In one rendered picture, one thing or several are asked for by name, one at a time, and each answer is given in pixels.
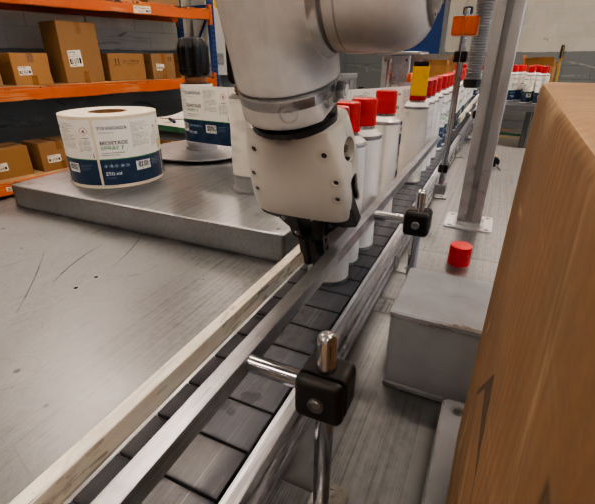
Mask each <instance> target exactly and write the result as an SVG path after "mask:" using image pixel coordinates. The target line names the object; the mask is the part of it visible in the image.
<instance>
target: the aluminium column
mask: <svg viewBox="0 0 595 504"><path fill-rule="evenodd" d="M526 3H527V0H496V2H495V7H494V13H493V19H492V24H491V30H490V35H489V41H488V47H487V52H486V58H485V63H484V69H483V74H482V80H481V86H480V91H479V97H478V102H477V108H476V114H475V119H474V125H473V130H472V136H471V141H470V147H469V153H468V158H467V164H466V169H465V175H464V181H463V186H462V192H461V197H460V203H459V208H458V214H457V220H456V223H457V224H463V225H470V226H477V227H480V225H481V220H482V215H483V210H484V205H485V200H486V196H487V191H488V186H489V181H490V176H491V171H492V167H493V162H494V157H495V152H496V147H497V143H498V138H499V133H500V128H501V123H502V118H503V114H504V109H505V104H506V99H507V94H508V89H509V85H510V80H511V75H512V70H513V65H514V61H515V56H516V51H517V46H518V41H519V36H520V32H521V27H522V22H523V17H524V12H525V7H526Z"/></svg>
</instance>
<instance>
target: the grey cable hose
mask: <svg viewBox="0 0 595 504"><path fill-rule="evenodd" d="M494 1H495V0H477V2H478V3H477V5H478V6H476V8H477V9H476V12H475V13H476V15H478V16H479V17H480V25H479V31H478V35H477V36H472V37H471V39H472V40H471V42H472V43H470V44H471V46H470V47H471V48H470V49H469V50H470V51H469V53H470V54H469V56H468V58H469V59H468V62H467V63H468V64H467V66H468V67H466V68H467V70H466V71H467V72H466V75H465V76H466V77H465V79H463V84H464V85H463V87H464V88H479V87H480V85H481V80H482V79H481V76H482V75H481V74H482V72H481V71H483V70H482V69H483V67H482V66H484V64H483V63H484V62H483V61H484V60H485V59H484V58H485V56H484V55H485V52H486V51H485V50H486V49H487V48H486V47H487V45H486V44H487V41H488V40H487V39H488V38H489V37H488V36H489V34H488V33H489V30H490V29H489V28H490V24H491V23H490V22H491V21H492V20H491V19H492V17H491V16H492V15H493V14H492V13H493V11H492V10H494V8H493V7H494V5H493V4H495V2H494Z"/></svg>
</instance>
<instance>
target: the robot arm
mask: <svg viewBox="0 0 595 504"><path fill-rule="evenodd" d="M441 1H442V0H215V2H216V6H217V10H218V14H219V18H220V22H221V26H222V30H223V34H224V38H225V42H226V46H227V50H228V54H229V58H230V62H231V66H232V70H233V74H234V79H235V83H236V87H237V91H238V95H239V99H240V103H241V107H242V111H243V115H244V118H245V120H246V121H247V122H246V144H247V156H248V163H249V169H250V175H251V180H252V185H253V189H254V193H255V196H256V199H257V201H258V204H259V205H260V207H261V208H262V210H263V211H264V212H266V213H268V214H271V215H274V216H276V217H278V216H279V217H280V219H281V220H283V221H284V222H285V223H286V224H287V225H288V226H289V227H290V229H291V232H292V234H293V235H294V236H296V237H298V241H299V246H300V251H301V252H302V253H303V258H304V263H305V264H307V265H310V264H312V265H314V264H315V263H316V262H317V261H318V260H319V259H320V258H321V257H322V256H323V254H324V253H325V252H326V251H327V250H328V249H329V248H330V244H329V236H328V234H329V233H330V232H331V231H333V230H334V229H336V228H337V227H341V228H349V227H356V226H357V225H358V223H359V221H360V219H361V216H360V213H359V210H358V207H357V204H356V201H355V199H357V200H359V199H360V196H361V192H362V182H361V172H360V165H359V158H358V152H357V146H356V141H355V137H354V133H353V129H352V125H351V122H350V118H349V115H348V112H347V111H346V109H344V108H338V107H337V104H336V103H337V102H338V101H339V100H340V99H346V98H347V96H348V92H349V84H348V81H341V78H340V73H341V72H340V57H339V53H391V52H399V51H404V50H407V49H410V48H412V47H414V46H416V45H417V44H419V43H420V42H421V41H422V40H423V39H424V38H425V37H426V36H427V34H428V33H429V31H430V30H431V28H432V26H433V24H434V22H435V19H436V17H437V14H438V13H439V11H440V8H441V5H442V4H441ZM311 220H312V221H311Z"/></svg>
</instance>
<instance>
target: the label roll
mask: <svg viewBox="0 0 595 504"><path fill-rule="evenodd" d="M56 116H57V120H58V124H59V128H60V133H61V137H62V141H63V145H64V149H65V153H66V157H67V162H68V166H69V170H70V174H71V178H72V182H73V183H74V184H75V185H77V186H80V187H86V188H120V187H129V186H135V185H140V184H144V183H148V182H151V181H154V180H157V179H159V178H161V177H162V176H163V175H164V166H163V159H162V152H161V145H160V138H159V130H158V123H157V116H156V109H155V108H151V107H143V106H104V107H88V108H78V109H70V110H64V111H60V112H57V113H56Z"/></svg>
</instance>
